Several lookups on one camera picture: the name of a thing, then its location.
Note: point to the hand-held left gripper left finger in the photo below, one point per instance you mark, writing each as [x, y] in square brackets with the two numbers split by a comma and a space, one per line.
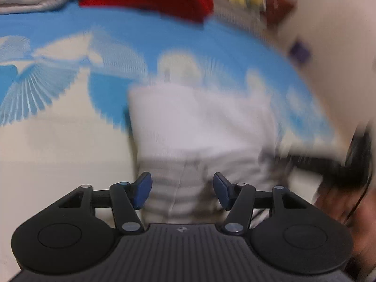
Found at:
[142, 191]

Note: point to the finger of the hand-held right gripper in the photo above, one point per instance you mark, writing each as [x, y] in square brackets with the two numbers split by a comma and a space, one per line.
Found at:
[314, 163]

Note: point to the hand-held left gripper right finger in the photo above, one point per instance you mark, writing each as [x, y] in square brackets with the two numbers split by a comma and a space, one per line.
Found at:
[222, 192]

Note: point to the white black striped small garment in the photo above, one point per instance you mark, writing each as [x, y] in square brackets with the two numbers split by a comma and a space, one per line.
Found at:
[199, 129]

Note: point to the person's right forearm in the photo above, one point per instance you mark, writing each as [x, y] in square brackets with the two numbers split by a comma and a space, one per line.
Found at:
[352, 223]

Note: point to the blue and cream printed blanket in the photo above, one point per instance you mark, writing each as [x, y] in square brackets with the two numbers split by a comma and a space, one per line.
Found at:
[53, 141]

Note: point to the purple block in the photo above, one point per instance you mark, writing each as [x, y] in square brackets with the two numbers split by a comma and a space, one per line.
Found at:
[300, 51]

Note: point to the dark red box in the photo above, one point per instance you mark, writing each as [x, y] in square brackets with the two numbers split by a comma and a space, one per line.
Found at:
[279, 11]

